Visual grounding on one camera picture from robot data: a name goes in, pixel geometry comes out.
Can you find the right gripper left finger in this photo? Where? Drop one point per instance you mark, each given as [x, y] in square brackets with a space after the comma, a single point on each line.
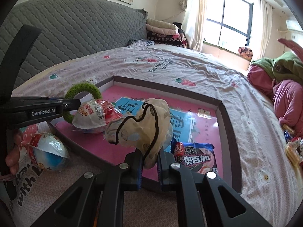
[96, 200]

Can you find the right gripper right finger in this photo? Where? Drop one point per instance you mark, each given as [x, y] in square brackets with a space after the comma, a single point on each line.
[204, 199]

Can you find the blue cookie packet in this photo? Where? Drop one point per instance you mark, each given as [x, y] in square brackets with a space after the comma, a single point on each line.
[199, 158]

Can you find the red toy egg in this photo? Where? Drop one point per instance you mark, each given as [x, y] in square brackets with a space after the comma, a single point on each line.
[45, 149]

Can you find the white toy egg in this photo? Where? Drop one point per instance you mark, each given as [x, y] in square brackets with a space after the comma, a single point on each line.
[93, 116]

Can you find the cream drawstring cloth pouch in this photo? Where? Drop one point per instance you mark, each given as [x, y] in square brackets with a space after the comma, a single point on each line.
[149, 130]

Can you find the person's left hand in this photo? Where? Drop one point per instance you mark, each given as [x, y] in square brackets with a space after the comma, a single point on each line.
[12, 159]

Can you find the dark shallow cardboard box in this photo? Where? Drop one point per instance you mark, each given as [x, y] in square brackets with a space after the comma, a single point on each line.
[194, 118]

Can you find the strawberry print bed sheet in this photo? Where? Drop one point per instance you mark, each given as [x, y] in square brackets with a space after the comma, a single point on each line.
[269, 182]

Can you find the grey quilted headboard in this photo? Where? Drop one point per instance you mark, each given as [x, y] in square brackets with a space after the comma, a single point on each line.
[71, 29]

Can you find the snack packets pile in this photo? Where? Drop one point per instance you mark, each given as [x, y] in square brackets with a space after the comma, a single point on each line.
[293, 149]

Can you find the pink crumpled duvet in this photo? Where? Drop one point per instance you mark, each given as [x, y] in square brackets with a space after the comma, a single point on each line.
[285, 95]

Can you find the orange patterned bag on sill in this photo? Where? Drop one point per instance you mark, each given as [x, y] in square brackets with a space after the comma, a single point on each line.
[246, 53]

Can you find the green blanket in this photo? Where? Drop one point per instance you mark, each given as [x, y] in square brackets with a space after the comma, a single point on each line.
[286, 67]

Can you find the stack of folded blankets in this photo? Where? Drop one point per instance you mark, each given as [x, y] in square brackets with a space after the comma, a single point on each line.
[161, 32]

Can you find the pink quilted pillow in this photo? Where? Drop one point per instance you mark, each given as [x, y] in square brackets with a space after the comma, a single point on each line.
[295, 47]

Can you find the left cream curtain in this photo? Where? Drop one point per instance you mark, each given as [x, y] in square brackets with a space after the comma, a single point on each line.
[194, 19]

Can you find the cream curtain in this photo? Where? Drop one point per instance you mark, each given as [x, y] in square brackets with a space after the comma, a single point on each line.
[194, 19]
[267, 20]

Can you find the white air conditioner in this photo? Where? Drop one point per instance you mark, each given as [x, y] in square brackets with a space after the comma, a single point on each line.
[293, 25]

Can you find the right cream curtain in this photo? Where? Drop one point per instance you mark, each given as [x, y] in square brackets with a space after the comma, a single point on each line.
[267, 20]

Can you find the window with dark frame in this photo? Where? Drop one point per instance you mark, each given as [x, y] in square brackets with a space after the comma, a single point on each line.
[228, 23]

